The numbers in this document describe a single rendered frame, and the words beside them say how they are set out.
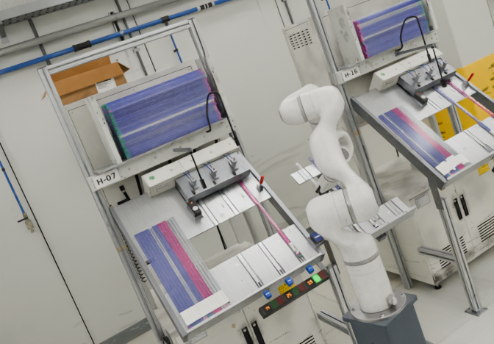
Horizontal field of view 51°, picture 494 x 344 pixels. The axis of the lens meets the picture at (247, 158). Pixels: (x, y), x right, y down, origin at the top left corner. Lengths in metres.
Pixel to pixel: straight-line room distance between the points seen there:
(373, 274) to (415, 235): 1.38
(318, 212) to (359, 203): 0.13
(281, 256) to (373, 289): 0.64
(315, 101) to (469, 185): 1.70
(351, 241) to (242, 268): 0.69
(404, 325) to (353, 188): 0.48
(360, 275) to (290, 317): 1.00
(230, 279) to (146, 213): 0.51
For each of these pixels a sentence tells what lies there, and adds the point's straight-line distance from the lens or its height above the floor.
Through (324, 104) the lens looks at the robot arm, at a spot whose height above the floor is 1.38.
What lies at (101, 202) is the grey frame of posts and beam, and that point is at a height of 1.25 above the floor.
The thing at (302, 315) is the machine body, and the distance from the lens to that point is 2.72.
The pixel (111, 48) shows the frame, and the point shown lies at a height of 1.88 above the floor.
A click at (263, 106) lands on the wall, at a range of 4.35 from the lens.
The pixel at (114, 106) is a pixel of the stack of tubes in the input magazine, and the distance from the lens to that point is 2.42.
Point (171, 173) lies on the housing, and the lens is 2.46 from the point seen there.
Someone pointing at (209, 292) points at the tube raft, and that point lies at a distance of 2.20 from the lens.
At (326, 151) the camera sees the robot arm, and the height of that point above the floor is 1.25.
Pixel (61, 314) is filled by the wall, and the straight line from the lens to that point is 4.06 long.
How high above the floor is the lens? 1.61
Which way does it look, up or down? 10 degrees down
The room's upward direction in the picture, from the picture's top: 21 degrees counter-clockwise
